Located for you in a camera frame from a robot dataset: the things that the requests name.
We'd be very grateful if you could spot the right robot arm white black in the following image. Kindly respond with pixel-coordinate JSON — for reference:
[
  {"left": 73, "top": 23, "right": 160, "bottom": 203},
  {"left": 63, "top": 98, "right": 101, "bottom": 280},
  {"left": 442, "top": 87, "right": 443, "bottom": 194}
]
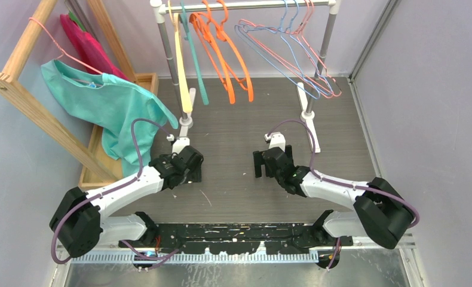
[{"left": 253, "top": 145, "right": 418, "bottom": 249}]

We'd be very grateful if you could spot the white metal clothes rack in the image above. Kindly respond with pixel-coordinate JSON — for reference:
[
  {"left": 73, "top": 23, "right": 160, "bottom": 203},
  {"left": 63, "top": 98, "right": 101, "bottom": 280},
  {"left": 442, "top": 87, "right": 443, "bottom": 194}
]
[{"left": 150, "top": 0, "right": 341, "bottom": 153}]

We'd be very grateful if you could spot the pink hanger holding shirt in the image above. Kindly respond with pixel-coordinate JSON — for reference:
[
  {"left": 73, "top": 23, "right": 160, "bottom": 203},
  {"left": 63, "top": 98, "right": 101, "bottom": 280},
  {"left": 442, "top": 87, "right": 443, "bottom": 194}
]
[{"left": 28, "top": 17, "right": 103, "bottom": 75}]

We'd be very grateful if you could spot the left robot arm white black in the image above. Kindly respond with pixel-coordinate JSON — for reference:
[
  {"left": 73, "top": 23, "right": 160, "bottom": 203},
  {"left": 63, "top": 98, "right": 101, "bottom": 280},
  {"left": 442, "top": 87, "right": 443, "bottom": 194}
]
[{"left": 49, "top": 145, "right": 204, "bottom": 258}]

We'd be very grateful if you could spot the beige plastic hanger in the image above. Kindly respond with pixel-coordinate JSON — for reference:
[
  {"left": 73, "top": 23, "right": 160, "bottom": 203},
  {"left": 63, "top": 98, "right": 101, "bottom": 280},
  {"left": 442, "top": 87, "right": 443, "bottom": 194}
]
[{"left": 167, "top": 1, "right": 193, "bottom": 114}]

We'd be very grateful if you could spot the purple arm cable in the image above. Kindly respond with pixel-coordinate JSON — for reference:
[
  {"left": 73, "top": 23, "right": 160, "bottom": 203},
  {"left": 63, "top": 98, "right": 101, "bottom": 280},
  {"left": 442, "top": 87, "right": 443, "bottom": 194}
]
[
  {"left": 265, "top": 119, "right": 421, "bottom": 230},
  {"left": 50, "top": 118, "right": 176, "bottom": 265}
]

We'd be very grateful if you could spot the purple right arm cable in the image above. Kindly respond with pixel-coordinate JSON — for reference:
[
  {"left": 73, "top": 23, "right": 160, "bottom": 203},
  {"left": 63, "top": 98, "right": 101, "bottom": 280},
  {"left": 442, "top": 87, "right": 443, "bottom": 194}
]
[{"left": 265, "top": 119, "right": 421, "bottom": 230}]

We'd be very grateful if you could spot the teal plastic hanger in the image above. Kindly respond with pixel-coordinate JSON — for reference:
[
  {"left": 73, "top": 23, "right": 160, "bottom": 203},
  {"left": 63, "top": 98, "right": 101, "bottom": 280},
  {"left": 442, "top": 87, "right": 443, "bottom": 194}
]
[{"left": 180, "top": 0, "right": 209, "bottom": 105}]

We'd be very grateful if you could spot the wooden tray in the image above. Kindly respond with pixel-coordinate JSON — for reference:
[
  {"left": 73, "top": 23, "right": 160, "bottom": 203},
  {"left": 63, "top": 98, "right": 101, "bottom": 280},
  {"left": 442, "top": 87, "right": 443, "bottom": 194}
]
[{"left": 78, "top": 73, "right": 159, "bottom": 191}]

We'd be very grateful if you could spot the blue wire hanger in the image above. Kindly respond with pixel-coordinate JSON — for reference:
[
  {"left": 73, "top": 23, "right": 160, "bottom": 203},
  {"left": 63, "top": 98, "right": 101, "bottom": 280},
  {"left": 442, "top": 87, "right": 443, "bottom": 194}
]
[
  {"left": 234, "top": 0, "right": 322, "bottom": 100},
  {"left": 240, "top": 0, "right": 335, "bottom": 97}
]

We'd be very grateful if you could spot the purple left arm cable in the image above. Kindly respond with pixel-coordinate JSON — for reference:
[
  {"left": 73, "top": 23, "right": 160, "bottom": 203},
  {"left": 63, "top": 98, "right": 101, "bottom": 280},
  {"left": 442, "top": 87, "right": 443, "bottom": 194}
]
[{"left": 50, "top": 118, "right": 176, "bottom": 265}]

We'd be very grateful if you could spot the white slotted cable duct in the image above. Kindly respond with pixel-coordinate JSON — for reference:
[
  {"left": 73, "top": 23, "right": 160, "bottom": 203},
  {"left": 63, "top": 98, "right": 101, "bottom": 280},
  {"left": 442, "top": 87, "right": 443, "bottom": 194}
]
[{"left": 71, "top": 251, "right": 318, "bottom": 264}]

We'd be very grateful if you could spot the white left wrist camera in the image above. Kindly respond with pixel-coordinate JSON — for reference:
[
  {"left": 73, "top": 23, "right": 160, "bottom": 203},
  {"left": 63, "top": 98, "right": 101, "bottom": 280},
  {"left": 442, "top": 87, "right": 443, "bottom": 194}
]
[{"left": 166, "top": 134, "right": 191, "bottom": 154}]

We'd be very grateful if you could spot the teal t-shirt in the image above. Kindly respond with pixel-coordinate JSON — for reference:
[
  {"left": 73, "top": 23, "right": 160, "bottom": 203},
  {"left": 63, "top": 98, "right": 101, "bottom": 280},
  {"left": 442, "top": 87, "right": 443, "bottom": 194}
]
[{"left": 41, "top": 60, "right": 179, "bottom": 176}]

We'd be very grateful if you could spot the wooden clothes rack frame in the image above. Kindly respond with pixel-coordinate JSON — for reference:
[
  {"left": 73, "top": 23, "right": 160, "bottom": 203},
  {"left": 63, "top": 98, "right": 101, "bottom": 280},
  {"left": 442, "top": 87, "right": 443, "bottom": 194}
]
[{"left": 0, "top": 1, "right": 117, "bottom": 182}]

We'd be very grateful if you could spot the red garment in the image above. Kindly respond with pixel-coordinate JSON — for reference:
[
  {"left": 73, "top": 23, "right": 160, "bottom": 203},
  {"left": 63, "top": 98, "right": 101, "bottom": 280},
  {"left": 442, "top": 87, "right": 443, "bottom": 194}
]
[{"left": 60, "top": 14, "right": 128, "bottom": 80}]

